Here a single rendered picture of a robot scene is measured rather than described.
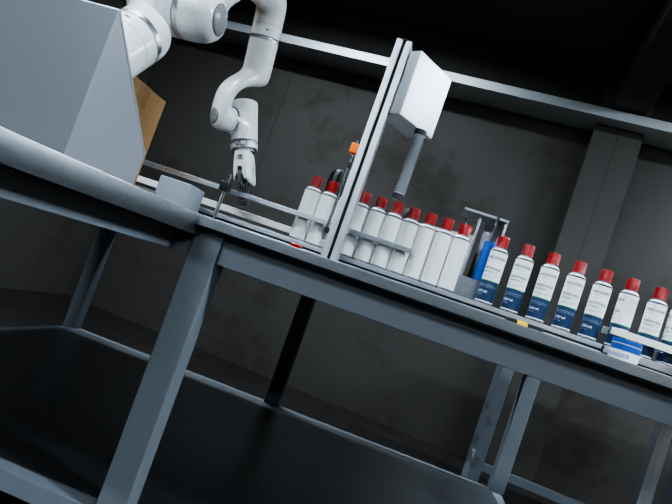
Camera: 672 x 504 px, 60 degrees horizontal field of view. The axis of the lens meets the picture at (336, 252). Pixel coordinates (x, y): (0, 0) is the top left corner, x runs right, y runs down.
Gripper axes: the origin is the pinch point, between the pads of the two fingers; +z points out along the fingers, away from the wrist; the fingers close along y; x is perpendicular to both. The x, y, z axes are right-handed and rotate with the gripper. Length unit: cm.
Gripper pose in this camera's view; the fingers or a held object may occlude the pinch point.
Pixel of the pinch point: (243, 200)
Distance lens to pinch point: 182.7
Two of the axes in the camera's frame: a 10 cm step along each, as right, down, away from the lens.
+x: -9.9, 0.2, 1.1
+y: 1.1, 1.0, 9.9
